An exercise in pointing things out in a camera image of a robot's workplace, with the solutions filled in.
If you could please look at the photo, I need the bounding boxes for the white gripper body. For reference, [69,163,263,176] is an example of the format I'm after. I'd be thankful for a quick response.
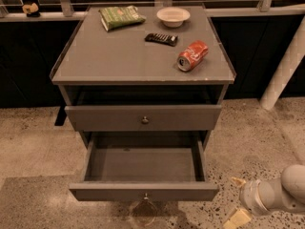
[239,180,271,216]

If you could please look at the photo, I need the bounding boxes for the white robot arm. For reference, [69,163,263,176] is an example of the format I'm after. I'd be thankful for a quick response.
[223,18,305,229]

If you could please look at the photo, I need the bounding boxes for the grey open middle drawer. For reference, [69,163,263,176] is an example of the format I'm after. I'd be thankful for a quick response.
[70,140,219,201]

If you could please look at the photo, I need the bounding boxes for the grey drawer cabinet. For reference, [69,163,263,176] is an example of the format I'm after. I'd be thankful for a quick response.
[51,7,235,142]

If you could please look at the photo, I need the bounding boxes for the grey top drawer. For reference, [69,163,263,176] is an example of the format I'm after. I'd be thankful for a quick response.
[65,105,221,132]

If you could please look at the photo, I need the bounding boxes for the red soda can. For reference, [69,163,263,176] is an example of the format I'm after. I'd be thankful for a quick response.
[177,40,209,72]

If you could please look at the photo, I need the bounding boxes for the black snack bar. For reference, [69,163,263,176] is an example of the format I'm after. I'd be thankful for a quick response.
[145,33,178,47]

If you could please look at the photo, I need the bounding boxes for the white bowl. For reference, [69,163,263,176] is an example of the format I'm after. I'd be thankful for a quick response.
[156,7,191,28]

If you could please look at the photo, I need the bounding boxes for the green snack bag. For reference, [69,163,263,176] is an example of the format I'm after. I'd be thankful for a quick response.
[99,6,146,31]

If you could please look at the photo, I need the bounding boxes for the small tan object on ledge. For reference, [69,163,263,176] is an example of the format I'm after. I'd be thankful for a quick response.
[22,2,40,17]

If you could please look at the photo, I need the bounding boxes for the metal window railing frame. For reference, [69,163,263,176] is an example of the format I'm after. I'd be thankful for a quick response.
[0,0,305,23]

